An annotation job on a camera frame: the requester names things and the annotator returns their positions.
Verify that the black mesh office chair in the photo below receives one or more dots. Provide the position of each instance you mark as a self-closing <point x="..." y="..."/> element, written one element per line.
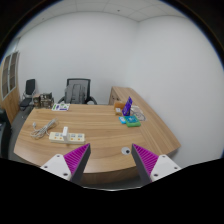
<point x="77" y="91"/>

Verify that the wooden side return desk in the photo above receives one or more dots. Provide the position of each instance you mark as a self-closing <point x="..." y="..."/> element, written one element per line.
<point x="123" y="93"/>

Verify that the dark box on desk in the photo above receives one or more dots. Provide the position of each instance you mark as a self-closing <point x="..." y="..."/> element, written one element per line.
<point x="46" y="100"/>

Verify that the black side chair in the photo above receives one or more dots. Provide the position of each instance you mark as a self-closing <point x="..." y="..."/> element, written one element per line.
<point x="28" y="94"/>

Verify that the orange small box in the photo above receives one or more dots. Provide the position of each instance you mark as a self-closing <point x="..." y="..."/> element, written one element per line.
<point x="118" y="107"/>

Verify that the green sponge pack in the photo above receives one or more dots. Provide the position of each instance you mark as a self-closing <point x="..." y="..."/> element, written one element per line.
<point x="133" y="124"/>

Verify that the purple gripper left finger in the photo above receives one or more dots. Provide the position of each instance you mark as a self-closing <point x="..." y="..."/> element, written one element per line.
<point x="69" y="166"/>

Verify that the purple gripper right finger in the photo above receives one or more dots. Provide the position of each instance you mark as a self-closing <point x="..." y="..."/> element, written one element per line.
<point x="150" y="166"/>

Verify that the white charger plug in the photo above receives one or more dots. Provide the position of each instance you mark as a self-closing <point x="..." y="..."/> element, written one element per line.
<point x="65" y="132"/>

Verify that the white power strip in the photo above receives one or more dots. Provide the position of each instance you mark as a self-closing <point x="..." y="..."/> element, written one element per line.
<point x="70" y="138"/>

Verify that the clear plastic bag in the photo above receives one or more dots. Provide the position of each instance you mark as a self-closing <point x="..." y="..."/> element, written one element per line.
<point x="135" y="110"/>

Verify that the silver desk cable grommet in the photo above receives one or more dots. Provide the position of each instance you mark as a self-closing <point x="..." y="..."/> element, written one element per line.
<point x="125" y="151"/>

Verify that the teal small pack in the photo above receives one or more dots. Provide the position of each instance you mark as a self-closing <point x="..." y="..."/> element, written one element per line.
<point x="129" y="119"/>

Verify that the white green flat box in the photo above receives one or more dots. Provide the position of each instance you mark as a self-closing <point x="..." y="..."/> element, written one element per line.
<point x="60" y="107"/>

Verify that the wooden cabinet with glass doors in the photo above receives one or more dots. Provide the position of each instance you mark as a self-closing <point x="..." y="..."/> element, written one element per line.
<point x="9" y="93"/>

